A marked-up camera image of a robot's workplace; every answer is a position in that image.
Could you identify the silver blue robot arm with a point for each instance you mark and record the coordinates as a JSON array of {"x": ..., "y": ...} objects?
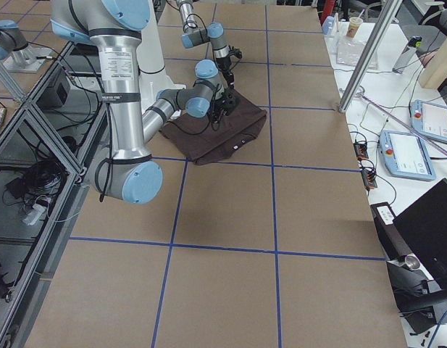
[
  {"x": 195, "y": 33},
  {"x": 139, "y": 96}
]

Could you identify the aluminium frame rail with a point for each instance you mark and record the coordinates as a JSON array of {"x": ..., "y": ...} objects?
[{"x": 54, "y": 121}]

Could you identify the dark brown t-shirt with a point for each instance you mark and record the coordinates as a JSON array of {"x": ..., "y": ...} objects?
[{"x": 202, "y": 143}]

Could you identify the far teach pendant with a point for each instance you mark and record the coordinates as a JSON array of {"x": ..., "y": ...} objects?
[{"x": 429, "y": 119}]

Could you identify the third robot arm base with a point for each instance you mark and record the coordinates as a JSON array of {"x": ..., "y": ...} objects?
[{"x": 16, "y": 53}]

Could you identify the near teach pendant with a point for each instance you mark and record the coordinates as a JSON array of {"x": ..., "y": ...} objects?
[{"x": 405, "y": 156}]

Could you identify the steel cup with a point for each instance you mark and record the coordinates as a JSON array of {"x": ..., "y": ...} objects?
[{"x": 409, "y": 262}]

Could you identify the wrist black camera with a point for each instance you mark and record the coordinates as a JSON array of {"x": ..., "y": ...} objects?
[
  {"x": 236, "y": 53},
  {"x": 229, "y": 100}
]

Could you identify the black monitor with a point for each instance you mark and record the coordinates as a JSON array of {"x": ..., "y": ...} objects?
[{"x": 423, "y": 226}]

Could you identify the red cylinder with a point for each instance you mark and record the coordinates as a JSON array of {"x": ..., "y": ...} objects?
[{"x": 327, "y": 10}]

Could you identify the black box with label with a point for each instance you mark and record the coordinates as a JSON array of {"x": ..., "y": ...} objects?
[{"x": 391, "y": 240}]

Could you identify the teach pendant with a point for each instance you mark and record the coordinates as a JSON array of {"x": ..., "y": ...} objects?
[
  {"x": 405, "y": 156},
  {"x": 429, "y": 119}
]

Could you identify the reacher grabber stick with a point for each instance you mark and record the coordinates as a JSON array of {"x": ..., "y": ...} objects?
[{"x": 360, "y": 93}]

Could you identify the black orange connector block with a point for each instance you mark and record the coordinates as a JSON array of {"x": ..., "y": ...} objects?
[{"x": 361, "y": 151}]

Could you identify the aluminium frame post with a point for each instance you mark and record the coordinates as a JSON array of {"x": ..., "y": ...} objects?
[{"x": 387, "y": 14}]

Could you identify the blue cup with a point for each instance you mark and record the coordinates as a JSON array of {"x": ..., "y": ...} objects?
[{"x": 328, "y": 26}]

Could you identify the wooden post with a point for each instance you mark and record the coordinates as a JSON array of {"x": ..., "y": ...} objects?
[{"x": 435, "y": 71}]

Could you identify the clear acrylic box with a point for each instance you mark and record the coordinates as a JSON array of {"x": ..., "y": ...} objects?
[{"x": 348, "y": 51}]

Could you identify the white power strip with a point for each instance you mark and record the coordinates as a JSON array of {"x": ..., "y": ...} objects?
[{"x": 34, "y": 214}]

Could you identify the iced coffee cup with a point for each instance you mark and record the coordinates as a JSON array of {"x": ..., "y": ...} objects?
[{"x": 354, "y": 24}]

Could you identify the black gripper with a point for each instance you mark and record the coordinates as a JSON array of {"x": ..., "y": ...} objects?
[
  {"x": 219, "y": 102},
  {"x": 225, "y": 65}
]

